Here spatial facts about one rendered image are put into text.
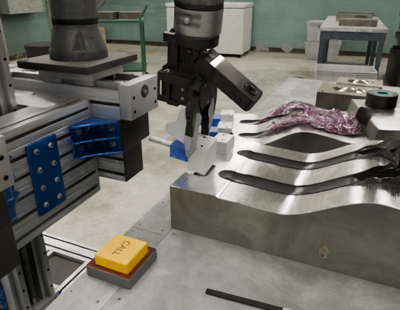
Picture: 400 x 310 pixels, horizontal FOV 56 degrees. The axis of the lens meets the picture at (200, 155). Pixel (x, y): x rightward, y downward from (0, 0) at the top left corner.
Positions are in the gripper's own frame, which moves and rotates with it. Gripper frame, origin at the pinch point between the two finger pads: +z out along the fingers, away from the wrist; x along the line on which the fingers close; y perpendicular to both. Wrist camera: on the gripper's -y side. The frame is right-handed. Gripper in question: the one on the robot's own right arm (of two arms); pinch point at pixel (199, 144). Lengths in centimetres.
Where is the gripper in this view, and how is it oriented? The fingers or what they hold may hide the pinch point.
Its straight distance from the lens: 70.2
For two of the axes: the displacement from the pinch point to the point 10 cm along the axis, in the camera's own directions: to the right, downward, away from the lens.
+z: -0.7, 8.2, 5.6
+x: -4.1, 4.9, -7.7
